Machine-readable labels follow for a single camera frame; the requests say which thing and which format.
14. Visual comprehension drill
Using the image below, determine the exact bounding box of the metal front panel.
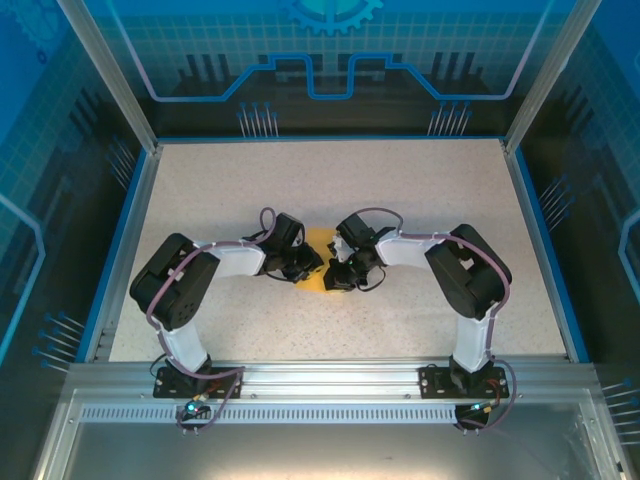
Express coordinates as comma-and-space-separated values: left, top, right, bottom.
34, 389, 634, 480

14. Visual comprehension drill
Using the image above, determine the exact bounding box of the thin black right camera cable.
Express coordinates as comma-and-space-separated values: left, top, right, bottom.
357, 264, 386, 292

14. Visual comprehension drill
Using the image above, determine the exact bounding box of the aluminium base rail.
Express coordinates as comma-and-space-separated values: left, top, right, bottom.
67, 355, 599, 401

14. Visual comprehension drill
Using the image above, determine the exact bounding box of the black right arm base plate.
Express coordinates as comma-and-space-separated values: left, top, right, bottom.
418, 365, 507, 400

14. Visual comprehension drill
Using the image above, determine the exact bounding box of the slotted metal cable duct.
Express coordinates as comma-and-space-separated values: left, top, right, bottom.
79, 405, 501, 426

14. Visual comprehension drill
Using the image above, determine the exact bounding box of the aluminium side rail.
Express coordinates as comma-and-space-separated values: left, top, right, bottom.
82, 144, 164, 364
499, 139, 591, 364

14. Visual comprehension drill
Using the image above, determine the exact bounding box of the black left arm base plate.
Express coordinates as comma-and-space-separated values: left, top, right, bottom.
152, 365, 246, 400

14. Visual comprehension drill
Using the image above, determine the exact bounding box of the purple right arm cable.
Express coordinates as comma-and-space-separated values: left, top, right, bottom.
349, 206, 517, 434

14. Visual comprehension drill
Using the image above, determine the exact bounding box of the aluminium frame post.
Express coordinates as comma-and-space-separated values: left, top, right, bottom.
501, 0, 604, 154
55, 0, 164, 154

